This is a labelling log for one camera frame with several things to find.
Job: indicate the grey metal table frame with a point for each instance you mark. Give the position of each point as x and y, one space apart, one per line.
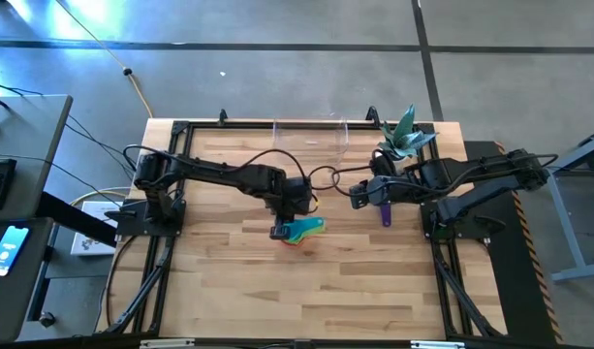
582 273

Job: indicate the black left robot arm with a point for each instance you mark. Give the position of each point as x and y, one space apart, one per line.
219 174

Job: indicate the black caster wheel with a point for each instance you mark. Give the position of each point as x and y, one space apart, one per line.
47 320

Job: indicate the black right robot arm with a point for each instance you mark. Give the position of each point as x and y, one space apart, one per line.
495 169

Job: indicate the yellow measuring cup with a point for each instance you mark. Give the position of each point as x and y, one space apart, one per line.
313 234

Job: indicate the green plant in white pot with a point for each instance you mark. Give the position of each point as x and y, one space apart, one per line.
405 136

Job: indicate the green measuring cup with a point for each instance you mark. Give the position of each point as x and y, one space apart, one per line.
296 236

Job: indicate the black mat with hazard stripe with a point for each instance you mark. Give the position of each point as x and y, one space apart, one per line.
509 291

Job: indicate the smartphone with blue screen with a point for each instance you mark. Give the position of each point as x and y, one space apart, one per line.
8 249

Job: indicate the white booklet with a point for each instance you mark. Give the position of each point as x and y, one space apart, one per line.
90 242

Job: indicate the clear plastic basket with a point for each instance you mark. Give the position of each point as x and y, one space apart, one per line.
301 145

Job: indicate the dark grey desk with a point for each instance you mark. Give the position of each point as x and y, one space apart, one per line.
15 300
30 145

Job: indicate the black aluminium table frame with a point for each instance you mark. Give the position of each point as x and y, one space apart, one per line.
248 125

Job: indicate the purple measuring cup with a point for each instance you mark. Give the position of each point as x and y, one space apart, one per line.
385 215

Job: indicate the black frame clamp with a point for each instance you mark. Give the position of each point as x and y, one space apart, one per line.
372 116
222 117

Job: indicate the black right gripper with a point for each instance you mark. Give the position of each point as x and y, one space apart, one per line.
381 191

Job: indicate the teal measuring cup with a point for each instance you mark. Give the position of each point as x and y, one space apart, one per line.
308 224

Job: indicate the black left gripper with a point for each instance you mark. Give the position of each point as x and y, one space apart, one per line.
294 196

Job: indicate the orange measuring cup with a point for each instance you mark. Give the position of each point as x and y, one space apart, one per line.
290 244

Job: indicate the black desk support beam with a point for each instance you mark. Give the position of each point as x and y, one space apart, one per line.
69 215

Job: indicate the silver metal bracket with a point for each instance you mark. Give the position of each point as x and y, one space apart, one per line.
165 343
437 344

